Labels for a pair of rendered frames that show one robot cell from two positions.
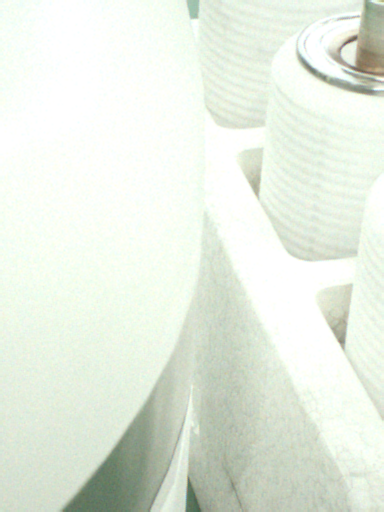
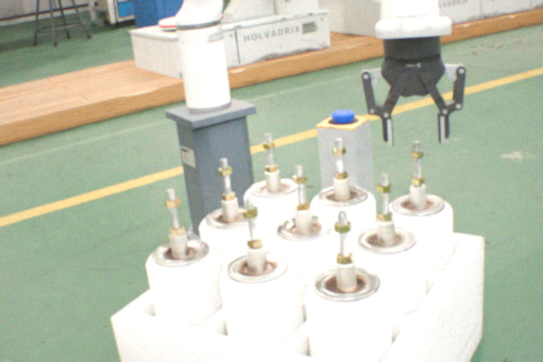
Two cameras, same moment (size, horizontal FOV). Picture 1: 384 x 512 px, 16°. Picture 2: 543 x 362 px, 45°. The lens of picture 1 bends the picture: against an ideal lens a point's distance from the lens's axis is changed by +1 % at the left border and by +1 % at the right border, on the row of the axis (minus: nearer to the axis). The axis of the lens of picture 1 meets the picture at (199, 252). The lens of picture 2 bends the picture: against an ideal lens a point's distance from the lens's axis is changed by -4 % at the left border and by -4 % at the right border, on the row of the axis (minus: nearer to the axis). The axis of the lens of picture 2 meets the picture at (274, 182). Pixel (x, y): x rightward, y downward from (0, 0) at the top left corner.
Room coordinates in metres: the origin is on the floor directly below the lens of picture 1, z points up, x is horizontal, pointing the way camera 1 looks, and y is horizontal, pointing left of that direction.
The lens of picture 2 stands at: (1.20, -0.74, 0.63)
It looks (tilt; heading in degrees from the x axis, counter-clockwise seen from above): 20 degrees down; 140
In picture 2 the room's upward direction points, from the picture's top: 6 degrees counter-clockwise
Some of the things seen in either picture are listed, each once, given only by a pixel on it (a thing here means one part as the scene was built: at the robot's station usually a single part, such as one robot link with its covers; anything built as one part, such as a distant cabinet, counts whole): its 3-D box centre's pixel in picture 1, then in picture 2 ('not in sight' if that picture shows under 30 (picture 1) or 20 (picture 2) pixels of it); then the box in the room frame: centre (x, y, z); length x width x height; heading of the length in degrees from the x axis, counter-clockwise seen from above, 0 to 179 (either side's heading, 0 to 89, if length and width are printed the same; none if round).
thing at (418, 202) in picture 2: not in sight; (418, 196); (0.66, -0.04, 0.26); 0.02 x 0.02 x 0.03
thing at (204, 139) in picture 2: not in sight; (218, 175); (0.07, 0.05, 0.15); 0.15 x 0.15 x 0.30; 80
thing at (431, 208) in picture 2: not in sight; (418, 205); (0.66, -0.04, 0.25); 0.08 x 0.08 x 0.01
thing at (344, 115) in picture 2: not in sight; (343, 118); (0.43, 0.07, 0.32); 0.04 x 0.04 x 0.02
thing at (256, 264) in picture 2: not in sight; (256, 258); (0.62, -0.30, 0.26); 0.02 x 0.02 x 0.03
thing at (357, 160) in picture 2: not in sight; (349, 207); (0.43, 0.07, 0.16); 0.07 x 0.07 x 0.31; 17
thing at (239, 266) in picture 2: not in sight; (258, 268); (0.62, -0.30, 0.25); 0.08 x 0.08 x 0.01
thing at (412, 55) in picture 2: not in sight; (412, 60); (0.66, -0.04, 0.46); 0.08 x 0.08 x 0.09
